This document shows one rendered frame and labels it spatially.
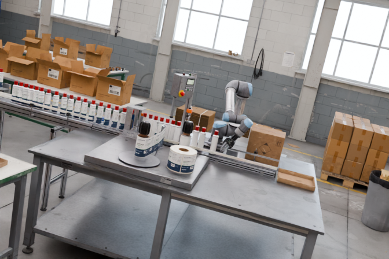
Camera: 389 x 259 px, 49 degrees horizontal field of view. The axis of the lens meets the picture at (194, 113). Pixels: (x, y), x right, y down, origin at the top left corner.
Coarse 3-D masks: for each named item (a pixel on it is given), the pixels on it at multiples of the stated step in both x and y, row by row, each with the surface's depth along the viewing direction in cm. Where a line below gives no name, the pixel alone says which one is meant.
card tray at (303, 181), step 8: (280, 168) 367; (280, 176) 356; (288, 176) 360; (296, 176) 365; (304, 176) 363; (312, 176) 362; (288, 184) 342; (296, 184) 340; (304, 184) 339; (312, 184) 352
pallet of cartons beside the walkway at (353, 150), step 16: (336, 112) 719; (336, 128) 626; (352, 128) 619; (368, 128) 629; (384, 128) 656; (336, 144) 629; (352, 144) 623; (368, 144) 616; (384, 144) 609; (336, 160) 632; (352, 160) 626; (368, 160) 618; (384, 160) 611; (336, 176) 632; (352, 176) 629; (368, 176) 622
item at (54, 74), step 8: (40, 56) 537; (48, 56) 553; (56, 56) 568; (40, 64) 537; (48, 64) 530; (56, 64) 522; (64, 64) 559; (40, 72) 539; (48, 72) 536; (56, 72) 532; (64, 72) 533; (40, 80) 541; (48, 80) 538; (56, 80) 534; (64, 80) 541
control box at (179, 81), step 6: (174, 78) 364; (180, 78) 359; (186, 78) 362; (192, 78) 367; (174, 84) 364; (180, 84) 360; (174, 90) 364; (180, 90) 362; (174, 96) 365; (180, 96) 364; (186, 96) 369
